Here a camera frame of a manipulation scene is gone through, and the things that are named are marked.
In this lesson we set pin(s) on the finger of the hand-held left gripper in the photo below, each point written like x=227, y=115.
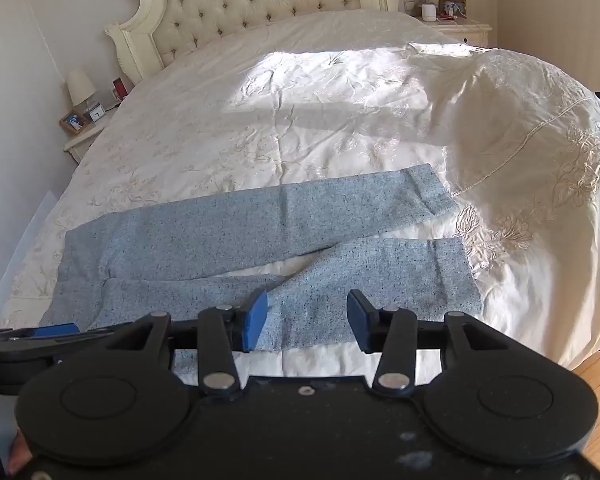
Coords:
x=55, y=330

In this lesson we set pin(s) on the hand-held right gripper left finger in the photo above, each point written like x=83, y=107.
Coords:
x=256, y=321

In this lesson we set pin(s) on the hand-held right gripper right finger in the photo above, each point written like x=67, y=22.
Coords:
x=356, y=321

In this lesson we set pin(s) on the grey-blue speckled pants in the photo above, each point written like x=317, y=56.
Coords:
x=180, y=240

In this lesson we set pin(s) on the person's left hand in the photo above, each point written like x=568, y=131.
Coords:
x=19, y=452

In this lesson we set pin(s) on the cream nightstand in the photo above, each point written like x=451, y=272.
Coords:
x=82, y=142
x=467, y=30

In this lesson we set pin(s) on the cream embroidered bedspread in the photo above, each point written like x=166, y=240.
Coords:
x=330, y=120

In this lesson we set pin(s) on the small white clock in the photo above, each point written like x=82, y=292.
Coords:
x=96, y=112

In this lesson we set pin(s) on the small red box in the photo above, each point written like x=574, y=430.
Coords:
x=120, y=88

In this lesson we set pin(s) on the white cloth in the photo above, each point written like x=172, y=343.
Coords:
x=445, y=48

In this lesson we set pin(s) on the white cylindrical device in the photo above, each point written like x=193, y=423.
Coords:
x=429, y=12

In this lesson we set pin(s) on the cream tufted headboard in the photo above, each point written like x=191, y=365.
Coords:
x=240, y=0

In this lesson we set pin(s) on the wooden picture frame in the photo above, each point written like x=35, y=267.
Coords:
x=73, y=122
x=453, y=6

